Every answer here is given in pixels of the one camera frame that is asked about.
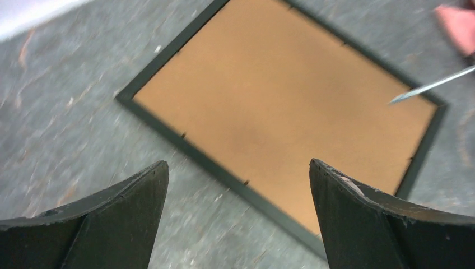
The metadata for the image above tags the pink cloth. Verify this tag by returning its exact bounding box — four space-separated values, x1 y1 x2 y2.
434 4 474 57

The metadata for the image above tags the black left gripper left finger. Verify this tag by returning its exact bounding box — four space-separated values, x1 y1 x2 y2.
1 161 169 268

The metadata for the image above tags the yellow handled screwdriver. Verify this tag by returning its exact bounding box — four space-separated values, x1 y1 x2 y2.
389 65 474 104

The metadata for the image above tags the black picture frame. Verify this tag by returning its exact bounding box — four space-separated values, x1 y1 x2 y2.
117 1 446 257

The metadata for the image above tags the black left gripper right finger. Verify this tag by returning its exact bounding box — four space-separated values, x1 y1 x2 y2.
309 159 474 268

